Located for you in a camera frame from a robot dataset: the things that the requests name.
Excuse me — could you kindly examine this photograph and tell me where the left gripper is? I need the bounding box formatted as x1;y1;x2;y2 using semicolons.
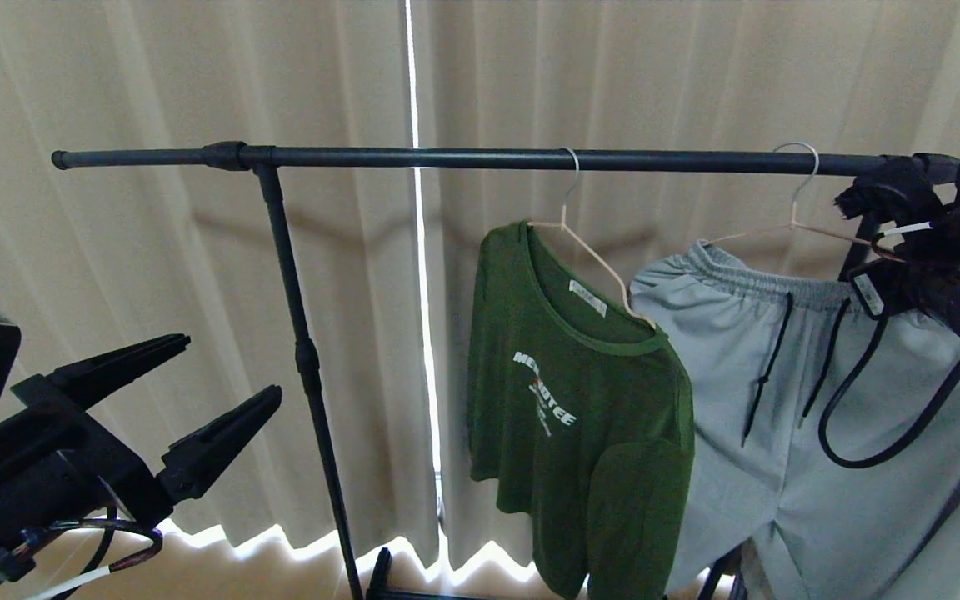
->
0;333;283;600

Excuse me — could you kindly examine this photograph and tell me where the pink clothes hanger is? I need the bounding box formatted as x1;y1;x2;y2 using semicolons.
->
703;142;877;249
527;147;658;330

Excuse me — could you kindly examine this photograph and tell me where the pale grey garment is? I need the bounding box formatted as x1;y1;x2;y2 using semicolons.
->
630;240;960;600

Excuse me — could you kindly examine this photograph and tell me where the green printed shirt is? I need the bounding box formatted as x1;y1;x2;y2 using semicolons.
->
467;221;696;600

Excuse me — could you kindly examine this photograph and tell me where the black clothes rack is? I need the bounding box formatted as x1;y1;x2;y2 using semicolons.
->
51;140;960;600

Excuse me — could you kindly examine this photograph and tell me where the beige curtain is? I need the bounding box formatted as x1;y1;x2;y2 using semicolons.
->
0;0;960;576

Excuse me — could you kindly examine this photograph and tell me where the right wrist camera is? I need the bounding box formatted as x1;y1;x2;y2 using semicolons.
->
834;158;945;228

